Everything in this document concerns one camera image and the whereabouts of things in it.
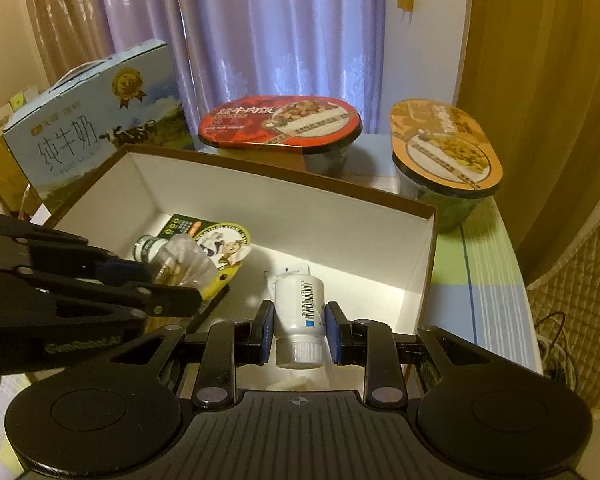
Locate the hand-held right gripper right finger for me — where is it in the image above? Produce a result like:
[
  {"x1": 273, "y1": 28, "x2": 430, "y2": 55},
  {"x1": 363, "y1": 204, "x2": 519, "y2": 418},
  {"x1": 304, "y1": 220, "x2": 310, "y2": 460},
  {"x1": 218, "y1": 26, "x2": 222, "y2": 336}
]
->
[{"x1": 325, "y1": 301, "x2": 481, "y2": 408}]

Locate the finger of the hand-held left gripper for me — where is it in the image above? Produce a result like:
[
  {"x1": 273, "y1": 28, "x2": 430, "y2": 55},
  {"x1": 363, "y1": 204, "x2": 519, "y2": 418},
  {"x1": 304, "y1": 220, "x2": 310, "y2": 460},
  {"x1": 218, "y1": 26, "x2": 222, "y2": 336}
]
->
[
  {"x1": 10, "y1": 225, "x2": 153, "y2": 286},
  {"x1": 30, "y1": 277, "x2": 203, "y2": 323}
]

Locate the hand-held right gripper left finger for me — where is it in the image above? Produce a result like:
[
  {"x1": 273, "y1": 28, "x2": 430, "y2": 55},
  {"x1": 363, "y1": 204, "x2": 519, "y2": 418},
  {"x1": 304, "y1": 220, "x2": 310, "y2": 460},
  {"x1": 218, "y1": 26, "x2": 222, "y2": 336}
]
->
[{"x1": 109, "y1": 300, "x2": 276, "y2": 408}]

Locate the white tube with cap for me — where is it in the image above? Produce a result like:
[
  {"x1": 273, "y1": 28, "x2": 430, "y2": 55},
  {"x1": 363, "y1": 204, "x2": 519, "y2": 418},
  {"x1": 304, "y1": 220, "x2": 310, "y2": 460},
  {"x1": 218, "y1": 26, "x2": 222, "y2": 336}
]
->
[{"x1": 265, "y1": 270, "x2": 326, "y2": 368}]

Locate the cow print blister packet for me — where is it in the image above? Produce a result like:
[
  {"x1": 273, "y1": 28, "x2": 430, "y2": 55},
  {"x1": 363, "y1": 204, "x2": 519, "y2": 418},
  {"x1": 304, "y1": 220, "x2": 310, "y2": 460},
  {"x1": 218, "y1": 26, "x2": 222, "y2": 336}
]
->
[{"x1": 132, "y1": 214, "x2": 253, "y2": 301}]

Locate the brown cardboard box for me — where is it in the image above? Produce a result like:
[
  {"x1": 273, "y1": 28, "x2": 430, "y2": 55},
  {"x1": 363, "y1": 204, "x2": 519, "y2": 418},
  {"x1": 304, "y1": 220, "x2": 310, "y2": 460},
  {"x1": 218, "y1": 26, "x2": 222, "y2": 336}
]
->
[{"x1": 44, "y1": 143, "x2": 438, "y2": 396}]

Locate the red lid food bowl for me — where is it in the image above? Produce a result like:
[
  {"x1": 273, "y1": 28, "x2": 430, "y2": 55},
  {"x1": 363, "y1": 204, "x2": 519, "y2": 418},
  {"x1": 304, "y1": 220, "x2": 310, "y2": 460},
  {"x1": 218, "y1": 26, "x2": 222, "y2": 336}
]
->
[{"x1": 198, "y1": 94, "x2": 363, "y2": 177}]

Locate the orange lid food bowl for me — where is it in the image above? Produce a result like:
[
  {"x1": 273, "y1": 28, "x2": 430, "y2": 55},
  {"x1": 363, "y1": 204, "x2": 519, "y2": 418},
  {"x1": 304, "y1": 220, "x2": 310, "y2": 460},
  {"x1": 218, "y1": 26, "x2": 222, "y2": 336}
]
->
[{"x1": 390, "y1": 100, "x2": 504, "y2": 233}]

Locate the beige curtain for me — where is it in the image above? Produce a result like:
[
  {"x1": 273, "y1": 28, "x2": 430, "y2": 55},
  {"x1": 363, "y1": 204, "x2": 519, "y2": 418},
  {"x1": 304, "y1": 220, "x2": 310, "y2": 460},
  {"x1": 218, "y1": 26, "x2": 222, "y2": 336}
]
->
[{"x1": 20, "y1": 0, "x2": 181, "y2": 96}]

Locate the purple curtain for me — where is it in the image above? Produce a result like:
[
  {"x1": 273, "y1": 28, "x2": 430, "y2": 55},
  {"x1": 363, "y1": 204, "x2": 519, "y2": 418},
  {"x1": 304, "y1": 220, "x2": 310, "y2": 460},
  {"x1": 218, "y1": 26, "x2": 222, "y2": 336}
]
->
[{"x1": 95, "y1": 0, "x2": 386, "y2": 136}]

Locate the tan brown curtain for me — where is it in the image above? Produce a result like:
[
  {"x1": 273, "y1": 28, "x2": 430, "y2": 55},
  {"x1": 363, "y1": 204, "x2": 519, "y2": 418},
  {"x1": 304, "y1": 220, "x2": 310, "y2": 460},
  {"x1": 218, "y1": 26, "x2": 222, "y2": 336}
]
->
[{"x1": 455, "y1": 0, "x2": 600, "y2": 271}]

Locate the milk carton with handle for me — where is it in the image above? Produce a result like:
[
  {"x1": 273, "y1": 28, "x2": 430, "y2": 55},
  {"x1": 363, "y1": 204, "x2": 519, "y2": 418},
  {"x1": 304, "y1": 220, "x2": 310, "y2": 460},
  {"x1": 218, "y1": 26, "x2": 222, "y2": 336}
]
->
[{"x1": 2, "y1": 39, "x2": 186, "y2": 206}]

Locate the black cable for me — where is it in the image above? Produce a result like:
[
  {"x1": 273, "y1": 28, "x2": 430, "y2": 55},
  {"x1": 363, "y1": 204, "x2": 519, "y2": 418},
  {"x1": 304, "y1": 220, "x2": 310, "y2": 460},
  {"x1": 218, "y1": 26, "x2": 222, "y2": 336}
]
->
[{"x1": 535, "y1": 312, "x2": 581, "y2": 391}]

